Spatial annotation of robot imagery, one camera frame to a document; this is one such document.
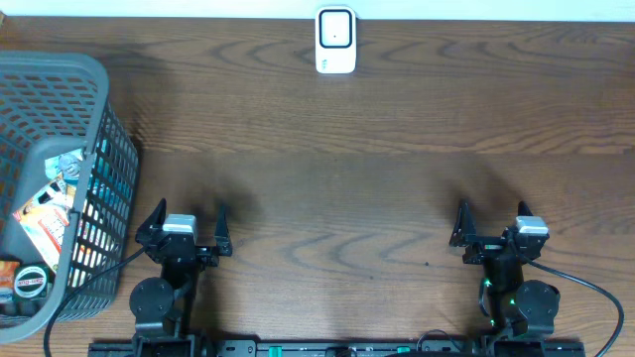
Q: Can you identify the grey plastic shopping basket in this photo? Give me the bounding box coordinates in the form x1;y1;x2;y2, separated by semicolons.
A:
1;51;139;343

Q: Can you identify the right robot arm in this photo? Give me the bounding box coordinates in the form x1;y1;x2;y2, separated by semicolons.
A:
448;200;560;356

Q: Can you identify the pale green small packet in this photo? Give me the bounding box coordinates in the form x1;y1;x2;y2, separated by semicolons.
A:
45;149;83;185

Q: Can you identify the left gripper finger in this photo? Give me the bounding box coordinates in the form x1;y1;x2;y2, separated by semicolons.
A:
135;198;167;246
213;205;233;257

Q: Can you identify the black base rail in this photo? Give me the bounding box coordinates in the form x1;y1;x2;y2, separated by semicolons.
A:
87;337;587;357

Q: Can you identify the white barcode scanner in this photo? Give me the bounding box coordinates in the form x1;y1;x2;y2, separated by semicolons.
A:
315;6;357;74

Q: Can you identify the orange snack packet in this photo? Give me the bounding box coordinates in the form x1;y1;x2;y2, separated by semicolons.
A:
0;261;20;304

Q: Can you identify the dark green round-logo box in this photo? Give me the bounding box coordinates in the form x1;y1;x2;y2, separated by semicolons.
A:
13;263;53;301

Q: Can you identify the teal spray bottle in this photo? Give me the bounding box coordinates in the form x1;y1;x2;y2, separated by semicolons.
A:
58;153;83;181

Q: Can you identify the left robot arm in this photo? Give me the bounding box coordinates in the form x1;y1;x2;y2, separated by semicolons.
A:
129;199;233;357

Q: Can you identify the yellow wet wipes pack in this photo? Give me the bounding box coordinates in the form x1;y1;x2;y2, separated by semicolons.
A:
12;174;76;273

